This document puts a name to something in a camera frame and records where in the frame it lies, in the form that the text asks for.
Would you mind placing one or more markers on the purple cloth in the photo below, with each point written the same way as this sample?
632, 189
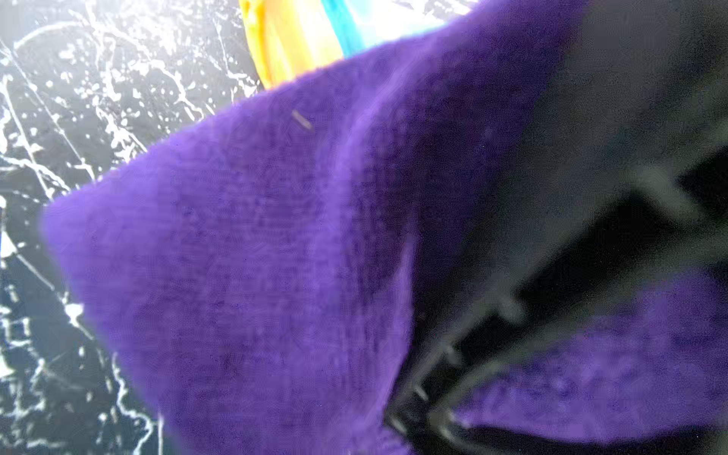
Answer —
262, 274

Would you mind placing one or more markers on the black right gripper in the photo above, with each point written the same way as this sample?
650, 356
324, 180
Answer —
619, 182

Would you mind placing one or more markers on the blue rubber boot back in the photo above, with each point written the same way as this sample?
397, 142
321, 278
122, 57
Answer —
287, 39

